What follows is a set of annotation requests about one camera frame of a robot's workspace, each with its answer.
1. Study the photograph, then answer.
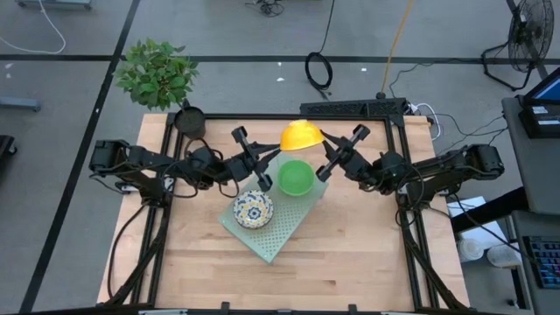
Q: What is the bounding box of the grey furniture foot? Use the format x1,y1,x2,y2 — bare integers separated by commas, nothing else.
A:
0,96,43,113

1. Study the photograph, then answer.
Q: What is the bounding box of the black coiled cable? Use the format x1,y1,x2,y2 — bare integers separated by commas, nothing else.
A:
304,0,337,100

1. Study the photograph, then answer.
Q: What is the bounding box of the green leafy plant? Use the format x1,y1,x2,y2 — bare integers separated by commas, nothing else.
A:
112,38,200,111

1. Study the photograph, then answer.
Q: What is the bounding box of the grey desk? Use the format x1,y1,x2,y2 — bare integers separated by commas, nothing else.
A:
511,209,560,315
501,94,560,215

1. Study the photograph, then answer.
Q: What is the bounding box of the black backlit keyboard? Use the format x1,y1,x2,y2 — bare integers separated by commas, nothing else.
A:
523,235,560,290

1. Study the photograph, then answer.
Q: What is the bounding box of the white cable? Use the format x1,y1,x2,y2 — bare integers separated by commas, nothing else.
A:
0,0,67,56
410,102,441,141

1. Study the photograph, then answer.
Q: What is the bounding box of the pale green perforated metal shelf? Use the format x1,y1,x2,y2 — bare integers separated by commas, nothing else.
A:
217,149,330,264

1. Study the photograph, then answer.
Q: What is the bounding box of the black floor object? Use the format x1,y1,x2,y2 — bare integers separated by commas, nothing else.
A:
0,134,18,172

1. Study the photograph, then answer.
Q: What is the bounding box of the white paper sheet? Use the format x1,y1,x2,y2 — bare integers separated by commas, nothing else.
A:
446,195,504,241

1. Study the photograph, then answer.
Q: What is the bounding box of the black plant pot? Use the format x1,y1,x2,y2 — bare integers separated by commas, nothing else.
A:
173,99,207,141

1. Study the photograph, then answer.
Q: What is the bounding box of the grey furniture base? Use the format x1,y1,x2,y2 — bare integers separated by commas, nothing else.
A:
15,0,94,11

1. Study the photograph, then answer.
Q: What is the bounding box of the green plastic mini bowl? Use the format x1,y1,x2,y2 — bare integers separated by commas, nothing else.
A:
276,158,317,198

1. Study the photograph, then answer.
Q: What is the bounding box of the white round container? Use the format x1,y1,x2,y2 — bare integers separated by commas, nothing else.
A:
458,238,486,263
486,243,525,269

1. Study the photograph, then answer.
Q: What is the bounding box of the yellow cable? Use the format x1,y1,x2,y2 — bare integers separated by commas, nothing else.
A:
379,0,416,100

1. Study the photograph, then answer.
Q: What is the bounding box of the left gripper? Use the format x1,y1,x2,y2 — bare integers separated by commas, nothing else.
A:
225,125,282,193

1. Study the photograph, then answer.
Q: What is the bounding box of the black perforated equipment box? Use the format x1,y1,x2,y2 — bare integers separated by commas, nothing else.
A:
299,97,408,118

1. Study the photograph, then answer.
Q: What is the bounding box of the black box with white labels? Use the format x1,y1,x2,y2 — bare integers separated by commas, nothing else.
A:
519,98,560,140

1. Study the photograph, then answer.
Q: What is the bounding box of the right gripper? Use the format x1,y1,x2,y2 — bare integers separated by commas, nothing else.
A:
315,124,374,182

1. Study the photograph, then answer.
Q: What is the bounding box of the black cable bundle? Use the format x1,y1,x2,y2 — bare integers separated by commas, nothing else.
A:
244,0,285,18

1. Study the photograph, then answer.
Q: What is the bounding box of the monitor with blue screen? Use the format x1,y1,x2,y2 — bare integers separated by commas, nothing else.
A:
523,66,560,104

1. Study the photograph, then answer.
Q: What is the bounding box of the black aluminium table frame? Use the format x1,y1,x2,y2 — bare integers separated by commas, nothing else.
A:
96,112,472,312

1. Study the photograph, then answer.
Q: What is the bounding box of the black floor fan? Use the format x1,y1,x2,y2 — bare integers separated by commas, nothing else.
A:
480,0,557,92

